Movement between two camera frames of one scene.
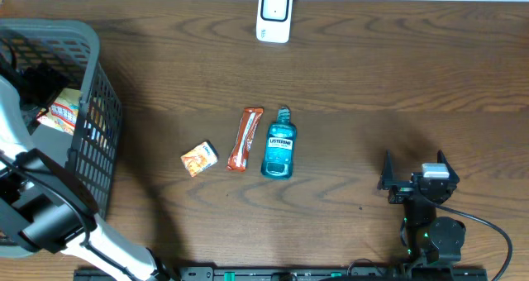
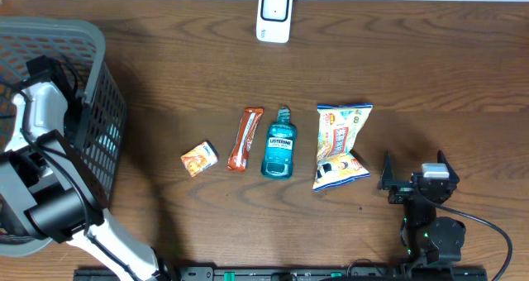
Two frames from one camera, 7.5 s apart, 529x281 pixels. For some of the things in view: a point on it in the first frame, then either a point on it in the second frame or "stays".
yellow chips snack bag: (61, 114) → (339, 126)
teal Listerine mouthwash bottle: (279, 147) stays
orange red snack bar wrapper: (250, 121) stays
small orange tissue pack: (200, 158) stays
